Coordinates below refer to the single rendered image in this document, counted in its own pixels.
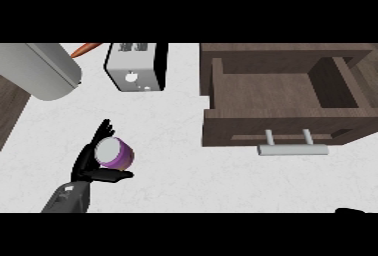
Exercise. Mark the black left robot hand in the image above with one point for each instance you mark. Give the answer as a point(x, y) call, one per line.
point(85, 163)

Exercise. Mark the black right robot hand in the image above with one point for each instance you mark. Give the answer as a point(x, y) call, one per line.
point(351, 210)

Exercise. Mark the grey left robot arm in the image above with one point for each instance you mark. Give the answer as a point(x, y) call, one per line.
point(69, 196)

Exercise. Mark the brown wooden drawer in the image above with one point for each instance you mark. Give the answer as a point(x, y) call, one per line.
point(276, 100)

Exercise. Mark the brown wooden panel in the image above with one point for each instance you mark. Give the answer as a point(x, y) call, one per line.
point(10, 106)

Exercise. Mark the grey rounded appliance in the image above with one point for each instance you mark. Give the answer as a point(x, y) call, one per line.
point(35, 70)

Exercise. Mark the orange carrot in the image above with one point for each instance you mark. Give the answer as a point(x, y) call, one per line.
point(85, 49)

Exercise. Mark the brown wooden cabinet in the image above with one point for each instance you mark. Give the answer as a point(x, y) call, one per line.
point(276, 50)

